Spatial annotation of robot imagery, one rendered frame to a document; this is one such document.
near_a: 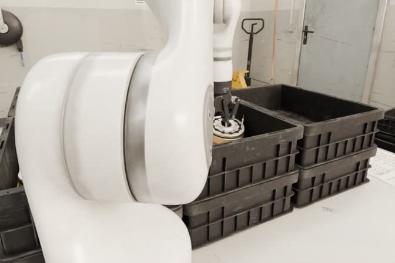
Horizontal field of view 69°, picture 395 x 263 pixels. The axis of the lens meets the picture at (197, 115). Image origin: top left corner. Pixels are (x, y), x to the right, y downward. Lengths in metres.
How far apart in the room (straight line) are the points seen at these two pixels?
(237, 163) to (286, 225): 0.22
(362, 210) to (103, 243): 0.74
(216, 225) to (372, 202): 0.45
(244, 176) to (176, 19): 0.48
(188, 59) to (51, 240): 0.12
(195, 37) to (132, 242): 0.14
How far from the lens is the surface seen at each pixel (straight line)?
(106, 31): 3.97
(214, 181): 0.59
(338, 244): 0.74
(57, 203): 0.18
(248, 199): 0.67
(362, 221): 0.83
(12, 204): 0.49
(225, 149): 0.55
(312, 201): 0.83
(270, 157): 0.65
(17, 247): 0.54
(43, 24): 3.88
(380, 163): 1.16
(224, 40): 0.70
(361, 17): 3.69
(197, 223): 0.62
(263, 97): 1.10
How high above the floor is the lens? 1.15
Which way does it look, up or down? 18 degrees down
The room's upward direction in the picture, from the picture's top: straight up
